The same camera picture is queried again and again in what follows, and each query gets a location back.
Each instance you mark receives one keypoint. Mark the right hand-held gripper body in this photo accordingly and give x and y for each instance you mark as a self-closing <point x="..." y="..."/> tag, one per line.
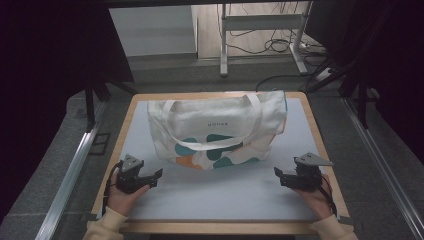
<point x="308" y="173"/>

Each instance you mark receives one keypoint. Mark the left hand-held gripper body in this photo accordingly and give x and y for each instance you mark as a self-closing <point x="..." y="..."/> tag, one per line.
<point x="130" y="173"/>

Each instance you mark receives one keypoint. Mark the white canvas tote bag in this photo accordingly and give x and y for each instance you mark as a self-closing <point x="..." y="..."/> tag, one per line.
<point x="230" y="113"/>

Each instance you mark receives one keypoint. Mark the person's left hand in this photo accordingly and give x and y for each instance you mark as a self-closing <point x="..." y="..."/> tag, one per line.
<point x="121" y="200"/>

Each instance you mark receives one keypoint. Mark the person's right hand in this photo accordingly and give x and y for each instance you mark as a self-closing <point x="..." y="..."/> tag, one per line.
<point x="315" y="201"/>

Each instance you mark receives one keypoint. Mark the black metal stand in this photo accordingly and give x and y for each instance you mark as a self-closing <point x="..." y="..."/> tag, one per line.
<point x="353" y="80"/>
<point x="96" y="90"/>

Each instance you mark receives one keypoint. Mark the white power strip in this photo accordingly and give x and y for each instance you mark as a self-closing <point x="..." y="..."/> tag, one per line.
<point x="324" y="74"/>

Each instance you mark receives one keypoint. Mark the dark curtain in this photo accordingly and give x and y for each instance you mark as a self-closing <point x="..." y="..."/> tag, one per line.
<point x="43" y="83"/>
<point x="396" y="66"/>

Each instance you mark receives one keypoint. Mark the white partition panel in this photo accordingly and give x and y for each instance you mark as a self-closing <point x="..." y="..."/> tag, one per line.
<point x="151" y="30"/>

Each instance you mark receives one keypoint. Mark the aluminium floor rail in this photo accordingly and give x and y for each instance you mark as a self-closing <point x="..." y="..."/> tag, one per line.
<point x="68" y="186"/>
<point x="386" y="166"/>

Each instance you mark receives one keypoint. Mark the white metal desk frame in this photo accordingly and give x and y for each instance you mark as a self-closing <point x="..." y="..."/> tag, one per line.
<point x="263" y="22"/>

